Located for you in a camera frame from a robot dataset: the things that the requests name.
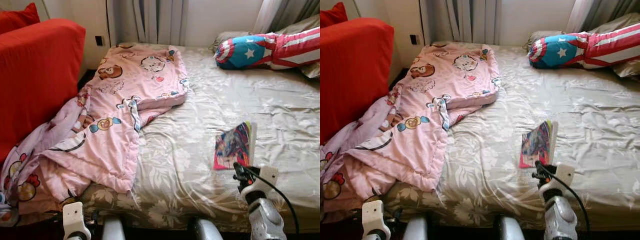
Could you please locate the colourful comic book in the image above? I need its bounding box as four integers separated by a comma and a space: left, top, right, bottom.
213, 121, 258, 172
518, 120, 559, 170

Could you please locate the grey robot left leg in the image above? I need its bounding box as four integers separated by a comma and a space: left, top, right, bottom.
101, 216, 127, 240
402, 215, 428, 240

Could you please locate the grey robot leg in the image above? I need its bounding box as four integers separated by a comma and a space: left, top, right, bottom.
495, 215, 526, 240
188, 216, 224, 240
101, 216, 127, 240
402, 215, 428, 240

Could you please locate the grey robot right leg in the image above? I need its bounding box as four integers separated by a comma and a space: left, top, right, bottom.
495, 215, 526, 240
188, 216, 224, 240

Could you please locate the bed with beige floral sheet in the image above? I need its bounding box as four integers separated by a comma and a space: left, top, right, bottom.
20, 42, 321, 236
340, 41, 640, 233

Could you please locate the pink cartoon print blanket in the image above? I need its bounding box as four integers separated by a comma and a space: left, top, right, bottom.
0, 42, 191, 226
320, 41, 502, 221

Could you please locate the star and stripes bolster pillow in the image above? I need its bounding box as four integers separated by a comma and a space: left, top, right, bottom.
527, 22, 640, 70
215, 27, 321, 71

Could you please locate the beige floral pillow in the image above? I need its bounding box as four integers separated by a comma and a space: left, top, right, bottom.
300, 61, 321, 80
612, 59, 640, 81

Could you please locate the light beige pillow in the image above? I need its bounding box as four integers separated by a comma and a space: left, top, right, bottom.
525, 30, 566, 51
212, 31, 251, 53

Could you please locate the large red covered cushion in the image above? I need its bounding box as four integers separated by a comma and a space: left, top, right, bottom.
320, 17, 396, 146
0, 18, 87, 163

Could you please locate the dark beige pillow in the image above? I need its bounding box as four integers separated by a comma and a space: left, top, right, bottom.
272, 14, 321, 37
587, 12, 640, 36

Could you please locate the grey striped curtain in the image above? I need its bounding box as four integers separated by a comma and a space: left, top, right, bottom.
252, 0, 321, 35
106, 0, 190, 47
565, 0, 640, 33
419, 0, 501, 47

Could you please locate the thin red covered cushion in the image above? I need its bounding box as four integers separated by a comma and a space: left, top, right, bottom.
320, 1, 348, 28
0, 2, 41, 35

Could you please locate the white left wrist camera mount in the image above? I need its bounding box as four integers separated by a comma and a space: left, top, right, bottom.
62, 201, 92, 240
361, 200, 391, 240

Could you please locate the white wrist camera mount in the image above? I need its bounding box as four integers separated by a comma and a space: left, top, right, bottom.
245, 166, 280, 202
361, 200, 391, 240
62, 201, 92, 240
539, 163, 576, 198

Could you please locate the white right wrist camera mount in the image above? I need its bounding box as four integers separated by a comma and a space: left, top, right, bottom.
539, 163, 576, 198
245, 166, 280, 202

